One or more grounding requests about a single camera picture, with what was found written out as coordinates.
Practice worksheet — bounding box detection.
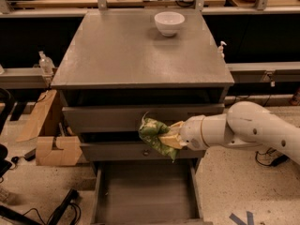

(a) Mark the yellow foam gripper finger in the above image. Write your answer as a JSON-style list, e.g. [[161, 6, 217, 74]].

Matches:
[[158, 134, 188, 149], [170, 121, 185, 134]]

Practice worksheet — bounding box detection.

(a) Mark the green jalapeno chip bag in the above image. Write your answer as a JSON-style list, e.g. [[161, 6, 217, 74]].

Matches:
[[138, 115, 179, 161]]

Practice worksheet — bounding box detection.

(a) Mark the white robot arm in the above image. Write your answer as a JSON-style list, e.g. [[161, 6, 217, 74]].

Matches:
[[158, 101, 300, 164]]

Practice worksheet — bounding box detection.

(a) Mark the grey open bottom drawer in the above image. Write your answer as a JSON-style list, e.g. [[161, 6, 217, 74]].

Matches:
[[91, 159, 213, 225]]

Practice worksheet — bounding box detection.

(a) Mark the grey middle drawer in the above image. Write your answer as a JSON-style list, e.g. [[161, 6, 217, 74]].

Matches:
[[79, 139, 210, 162]]

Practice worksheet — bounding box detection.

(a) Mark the grey drawer cabinet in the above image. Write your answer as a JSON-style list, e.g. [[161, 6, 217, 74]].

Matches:
[[50, 8, 235, 173]]

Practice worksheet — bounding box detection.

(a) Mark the grey top drawer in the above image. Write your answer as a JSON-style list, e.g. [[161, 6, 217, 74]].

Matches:
[[63, 104, 224, 134]]

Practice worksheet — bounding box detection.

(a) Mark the white pump dispenser bottle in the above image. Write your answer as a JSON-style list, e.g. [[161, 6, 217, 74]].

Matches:
[[217, 40, 227, 58]]

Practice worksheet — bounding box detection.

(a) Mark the white ceramic bowl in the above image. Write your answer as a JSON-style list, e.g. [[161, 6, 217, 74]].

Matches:
[[154, 11, 185, 37]]

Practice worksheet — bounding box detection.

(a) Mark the brown cardboard box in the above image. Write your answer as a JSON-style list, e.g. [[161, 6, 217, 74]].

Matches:
[[16, 90, 84, 166]]

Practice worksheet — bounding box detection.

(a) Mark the clear plastic bottle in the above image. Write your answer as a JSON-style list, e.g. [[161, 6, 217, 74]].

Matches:
[[38, 51, 54, 75]]

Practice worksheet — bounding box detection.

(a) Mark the black chair left edge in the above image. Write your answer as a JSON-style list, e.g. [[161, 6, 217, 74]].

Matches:
[[0, 88, 15, 178]]

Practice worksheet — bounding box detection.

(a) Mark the black power adapter cable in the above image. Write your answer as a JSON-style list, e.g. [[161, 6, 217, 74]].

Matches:
[[254, 147, 291, 168]]

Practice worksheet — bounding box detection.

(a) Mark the black cable floor left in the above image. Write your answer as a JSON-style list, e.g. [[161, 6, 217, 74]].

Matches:
[[0, 188, 82, 225]]

